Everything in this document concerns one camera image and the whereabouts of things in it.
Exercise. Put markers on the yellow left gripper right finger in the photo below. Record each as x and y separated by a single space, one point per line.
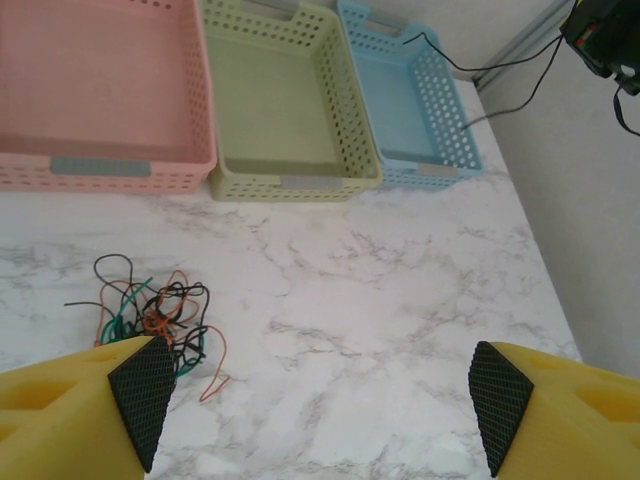
565 425

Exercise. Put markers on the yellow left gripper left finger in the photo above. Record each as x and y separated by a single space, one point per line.
60 425

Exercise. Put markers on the blue perforated plastic basket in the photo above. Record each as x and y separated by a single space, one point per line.
395 100

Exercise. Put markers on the pale green perforated plastic basket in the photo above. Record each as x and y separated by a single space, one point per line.
280 100

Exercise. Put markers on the pink perforated plastic basket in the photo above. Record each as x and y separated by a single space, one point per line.
100 75

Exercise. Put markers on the aluminium frame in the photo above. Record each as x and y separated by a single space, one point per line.
515 42

